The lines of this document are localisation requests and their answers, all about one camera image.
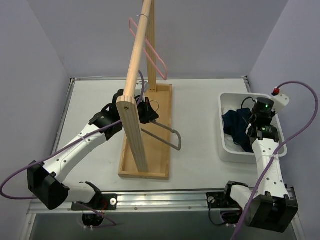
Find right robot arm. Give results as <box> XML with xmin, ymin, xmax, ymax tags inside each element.
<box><xmin>222</xmin><ymin>97</ymin><xmax>298</xmax><ymax>233</ymax></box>

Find white pleated skirt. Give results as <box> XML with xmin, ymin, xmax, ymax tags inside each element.
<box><xmin>222</xmin><ymin>105</ymin><xmax>251</xmax><ymax>154</ymax></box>

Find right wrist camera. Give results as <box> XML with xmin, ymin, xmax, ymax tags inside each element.
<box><xmin>271</xmin><ymin>87</ymin><xmax>290</xmax><ymax>115</ymax></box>

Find pink hanger with metal hook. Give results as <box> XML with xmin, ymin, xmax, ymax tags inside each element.
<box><xmin>128</xmin><ymin>17</ymin><xmax>168</xmax><ymax>81</ymax></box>

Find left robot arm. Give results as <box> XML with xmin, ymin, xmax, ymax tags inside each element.
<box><xmin>27</xmin><ymin>89</ymin><xmax>124</xmax><ymax>210</ymax></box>

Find wooden clothes rack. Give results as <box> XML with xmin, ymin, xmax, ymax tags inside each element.
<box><xmin>116</xmin><ymin>0</ymin><xmax>173</xmax><ymax>180</ymax></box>

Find aluminium mounting rail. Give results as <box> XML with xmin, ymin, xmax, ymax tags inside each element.
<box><xmin>27</xmin><ymin>191</ymin><xmax>251</xmax><ymax>216</ymax></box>

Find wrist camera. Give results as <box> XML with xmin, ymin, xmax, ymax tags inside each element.
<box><xmin>135</xmin><ymin>80</ymin><xmax>150</xmax><ymax>96</ymax></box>
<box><xmin>271</xmin><ymin>87</ymin><xmax>290</xmax><ymax>115</ymax></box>

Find dark blue denim garment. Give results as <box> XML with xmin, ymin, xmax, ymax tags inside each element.
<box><xmin>221</xmin><ymin>107</ymin><xmax>254</xmax><ymax>153</ymax></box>

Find white plastic basket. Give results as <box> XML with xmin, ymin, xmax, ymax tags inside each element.
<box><xmin>217</xmin><ymin>92</ymin><xmax>287</xmax><ymax>164</ymax></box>

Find dark hanger with metal hook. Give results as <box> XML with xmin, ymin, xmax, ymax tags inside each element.
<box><xmin>141</xmin><ymin>105</ymin><xmax>182</xmax><ymax>151</ymax></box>

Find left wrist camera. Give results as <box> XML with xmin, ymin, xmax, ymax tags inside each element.
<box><xmin>135</xmin><ymin>80</ymin><xmax>150</xmax><ymax>96</ymax></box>

